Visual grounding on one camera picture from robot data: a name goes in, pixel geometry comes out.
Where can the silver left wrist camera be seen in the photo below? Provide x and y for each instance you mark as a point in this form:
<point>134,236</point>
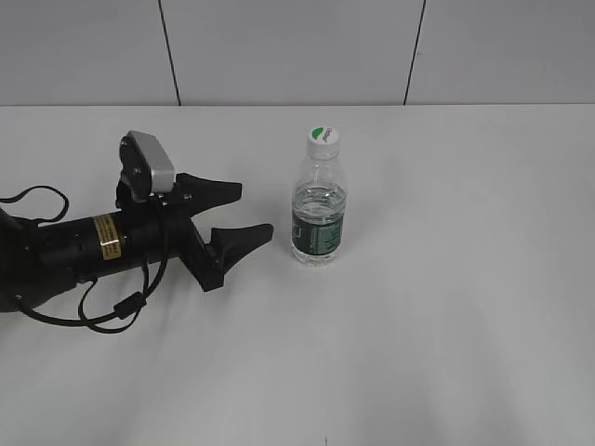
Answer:
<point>146,167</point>

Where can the white green bottle cap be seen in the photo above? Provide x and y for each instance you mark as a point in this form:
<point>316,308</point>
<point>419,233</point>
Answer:
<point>323,143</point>

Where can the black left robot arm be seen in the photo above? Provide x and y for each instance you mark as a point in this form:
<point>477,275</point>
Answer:
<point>42,259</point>

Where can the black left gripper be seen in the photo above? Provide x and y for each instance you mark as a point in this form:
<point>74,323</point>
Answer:
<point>162,227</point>

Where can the clear cestbon water bottle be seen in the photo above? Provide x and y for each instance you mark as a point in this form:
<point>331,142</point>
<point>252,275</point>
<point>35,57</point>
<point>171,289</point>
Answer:
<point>318,206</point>

